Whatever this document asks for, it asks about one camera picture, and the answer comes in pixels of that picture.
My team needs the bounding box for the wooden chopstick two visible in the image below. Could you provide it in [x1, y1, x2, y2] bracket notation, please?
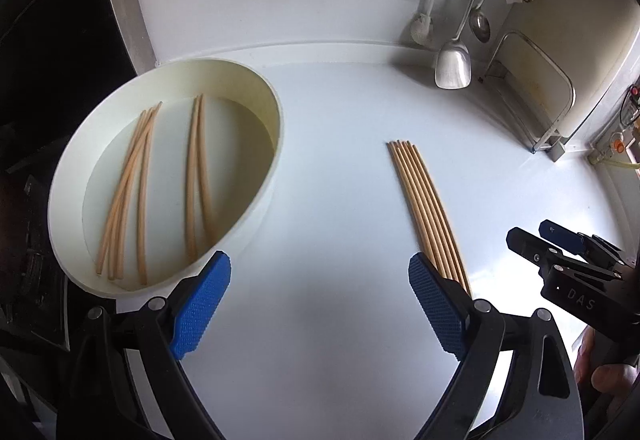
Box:
[96, 110, 148, 275]

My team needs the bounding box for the wooden chopstick eleven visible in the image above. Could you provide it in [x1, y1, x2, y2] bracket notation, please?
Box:
[405, 141, 471, 293]

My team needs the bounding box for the metal wire rack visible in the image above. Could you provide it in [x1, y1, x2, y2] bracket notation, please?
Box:
[480, 30, 576, 162]

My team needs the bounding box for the wooden chopstick six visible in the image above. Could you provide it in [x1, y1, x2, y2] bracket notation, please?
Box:
[137, 109, 155, 285]

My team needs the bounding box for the wooden chopstick three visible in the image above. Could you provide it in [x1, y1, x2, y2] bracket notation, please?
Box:
[104, 108, 156, 281]

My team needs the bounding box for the wooden chopstick eight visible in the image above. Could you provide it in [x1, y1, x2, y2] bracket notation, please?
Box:
[390, 140, 456, 283]

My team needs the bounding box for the wooden chopstick one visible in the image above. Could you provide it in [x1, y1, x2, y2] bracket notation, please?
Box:
[186, 97, 200, 264]

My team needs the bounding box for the wooden chopstick five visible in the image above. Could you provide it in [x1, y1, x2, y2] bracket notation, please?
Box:
[124, 104, 160, 276]

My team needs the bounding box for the wooden chopstick ten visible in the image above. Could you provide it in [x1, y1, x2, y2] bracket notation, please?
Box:
[390, 141, 469, 291]

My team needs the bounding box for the steel spatula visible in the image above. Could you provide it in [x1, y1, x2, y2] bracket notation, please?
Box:
[435, 0, 476, 90]

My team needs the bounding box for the steel ladle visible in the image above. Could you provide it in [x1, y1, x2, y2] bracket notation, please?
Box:
[469, 0, 491, 43]

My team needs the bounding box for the wooden chopstick four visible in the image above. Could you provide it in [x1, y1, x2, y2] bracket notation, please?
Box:
[198, 95, 215, 245]

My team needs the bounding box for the round white basin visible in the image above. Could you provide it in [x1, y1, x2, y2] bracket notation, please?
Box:
[48, 59, 283, 298]

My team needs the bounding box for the wooden chopstick nine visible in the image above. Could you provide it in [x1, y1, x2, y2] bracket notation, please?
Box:
[396, 141, 458, 281]

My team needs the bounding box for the right hand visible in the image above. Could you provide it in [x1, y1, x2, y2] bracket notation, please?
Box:
[574, 327, 639, 398]

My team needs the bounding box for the wooden chopstick twelve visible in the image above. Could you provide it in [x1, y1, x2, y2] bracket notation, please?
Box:
[410, 143, 472, 296]

